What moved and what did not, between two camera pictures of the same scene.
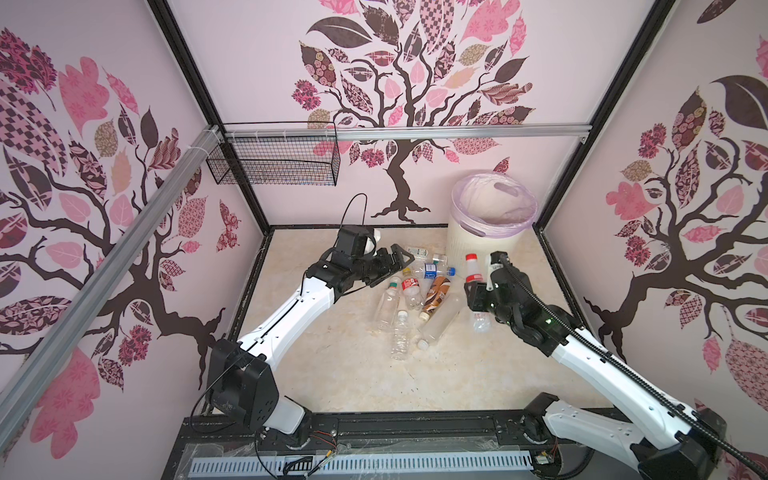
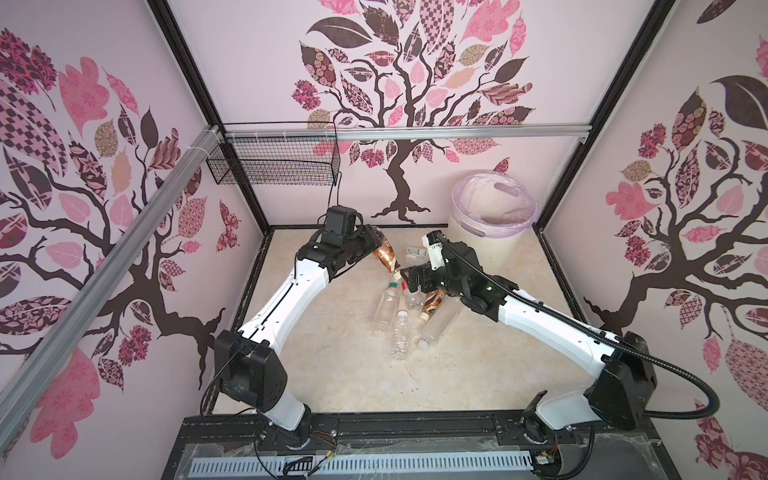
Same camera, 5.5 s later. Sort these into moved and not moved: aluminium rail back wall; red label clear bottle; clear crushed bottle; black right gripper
Moved: black right gripper
Not moved: red label clear bottle; aluminium rail back wall; clear crushed bottle
